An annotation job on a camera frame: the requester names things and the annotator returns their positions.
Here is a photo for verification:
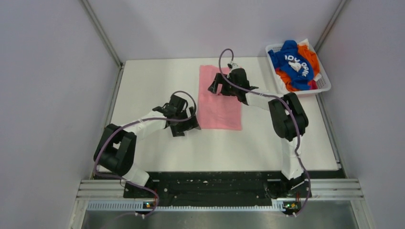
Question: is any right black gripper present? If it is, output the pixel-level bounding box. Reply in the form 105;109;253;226
208;73;239;97

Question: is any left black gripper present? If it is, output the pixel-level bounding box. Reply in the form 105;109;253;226
171;106;200;136

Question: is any pink t-shirt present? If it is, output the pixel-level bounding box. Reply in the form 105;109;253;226
197;65;242;131

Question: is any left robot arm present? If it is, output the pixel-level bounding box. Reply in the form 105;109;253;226
93;91;200;198

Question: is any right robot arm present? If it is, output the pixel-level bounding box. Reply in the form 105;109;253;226
208;62;309;198

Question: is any orange t-shirt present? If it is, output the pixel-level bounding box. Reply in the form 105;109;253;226
275;43;321;92

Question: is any blue printed t-shirt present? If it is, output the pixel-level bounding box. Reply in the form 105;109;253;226
267;40;315;91

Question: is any red t-shirt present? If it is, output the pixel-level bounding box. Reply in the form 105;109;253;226
308;80;318;90

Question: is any white plastic basket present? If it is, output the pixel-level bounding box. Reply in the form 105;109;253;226
265;43;331;97

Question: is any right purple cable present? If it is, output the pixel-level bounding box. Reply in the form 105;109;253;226
218;48;312;217

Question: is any purple cable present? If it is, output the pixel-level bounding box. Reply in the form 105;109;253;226
93;91;197;219
218;48;312;217

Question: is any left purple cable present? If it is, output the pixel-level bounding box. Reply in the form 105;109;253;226
93;91;197;219

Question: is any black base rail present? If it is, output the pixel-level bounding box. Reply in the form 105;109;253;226
93;170;345;208

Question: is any white slotted cable duct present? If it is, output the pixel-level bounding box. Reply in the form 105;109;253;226
86;200;298;213

